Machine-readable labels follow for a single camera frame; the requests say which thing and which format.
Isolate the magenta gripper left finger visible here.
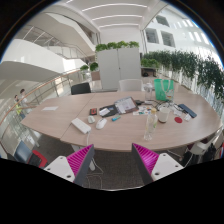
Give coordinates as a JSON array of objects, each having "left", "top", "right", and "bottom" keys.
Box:
[{"left": 44, "top": 144, "right": 95, "bottom": 186}]

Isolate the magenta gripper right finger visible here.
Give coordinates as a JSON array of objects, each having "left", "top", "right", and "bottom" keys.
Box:
[{"left": 132, "top": 143, "right": 183, "bottom": 185}]

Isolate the clear plastic water bottle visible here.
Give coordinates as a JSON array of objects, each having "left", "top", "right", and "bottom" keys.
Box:
[{"left": 144, "top": 108, "right": 158, "bottom": 140}]

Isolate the white power strip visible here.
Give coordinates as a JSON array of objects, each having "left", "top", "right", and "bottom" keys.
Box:
[{"left": 71, "top": 118, "right": 91, "bottom": 134}]

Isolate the blue red chair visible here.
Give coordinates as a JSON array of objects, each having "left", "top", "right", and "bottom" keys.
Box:
[{"left": 14, "top": 141, "right": 48, "bottom": 168}]

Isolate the small white oval device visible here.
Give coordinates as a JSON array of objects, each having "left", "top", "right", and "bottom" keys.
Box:
[{"left": 88, "top": 116, "right": 95, "bottom": 124}]

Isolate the white computer mouse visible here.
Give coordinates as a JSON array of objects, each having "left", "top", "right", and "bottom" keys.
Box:
[{"left": 96, "top": 118, "right": 107, "bottom": 130}]

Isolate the red round coaster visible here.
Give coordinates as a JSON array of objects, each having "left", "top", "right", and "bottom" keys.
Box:
[{"left": 174, "top": 117, "right": 183, "bottom": 123}]

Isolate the white chair right side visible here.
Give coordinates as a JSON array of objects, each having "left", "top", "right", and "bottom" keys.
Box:
[{"left": 186, "top": 129, "right": 222, "bottom": 165}]

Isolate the small dark red box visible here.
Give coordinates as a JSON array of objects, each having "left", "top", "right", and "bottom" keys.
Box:
[{"left": 89, "top": 108, "right": 97, "bottom": 116}]

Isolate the blue marker pen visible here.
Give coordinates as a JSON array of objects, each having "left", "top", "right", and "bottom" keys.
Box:
[{"left": 112, "top": 115, "right": 121, "bottom": 121}]

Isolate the black wallet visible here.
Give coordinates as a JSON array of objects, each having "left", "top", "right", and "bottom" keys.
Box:
[{"left": 99, "top": 105, "right": 118, "bottom": 117}]

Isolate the dark blue phone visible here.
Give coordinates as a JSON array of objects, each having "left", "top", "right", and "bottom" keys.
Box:
[{"left": 178, "top": 104, "right": 197, "bottom": 118}]

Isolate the clear glass jar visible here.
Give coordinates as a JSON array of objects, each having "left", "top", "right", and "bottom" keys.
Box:
[{"left": 144, "top": 83, "right": 153, "bottom": 101}]

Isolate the black office chair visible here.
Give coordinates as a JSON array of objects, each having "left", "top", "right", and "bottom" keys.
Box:
[{"left": 71, "top": 82, "right": 91, "bottom": 95}]

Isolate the green plastic bag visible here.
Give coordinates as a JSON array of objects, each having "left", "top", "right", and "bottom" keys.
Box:
[{"left": 154, "top": 79, "right": 174, "bottom": 101}]

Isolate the white office chair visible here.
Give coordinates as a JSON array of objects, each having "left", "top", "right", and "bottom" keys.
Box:
[{"left": 119, "top": 79, "right": 143, "bottom": 91}]

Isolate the person in yellow vest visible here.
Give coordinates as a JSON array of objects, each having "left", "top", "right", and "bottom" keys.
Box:
[{"left": 14, "top": 89, "right": 30, "bottom": 119}]

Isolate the white storage cabinet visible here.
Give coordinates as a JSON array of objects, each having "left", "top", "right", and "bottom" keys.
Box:
[{"left": 97, "top": 48, "right": 141, "bottom": 90}]

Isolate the green hedge plants right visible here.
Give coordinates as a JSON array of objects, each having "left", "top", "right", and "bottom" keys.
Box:
[{"left": 140, "top": 50, "right": 224, "bottom": 100}]

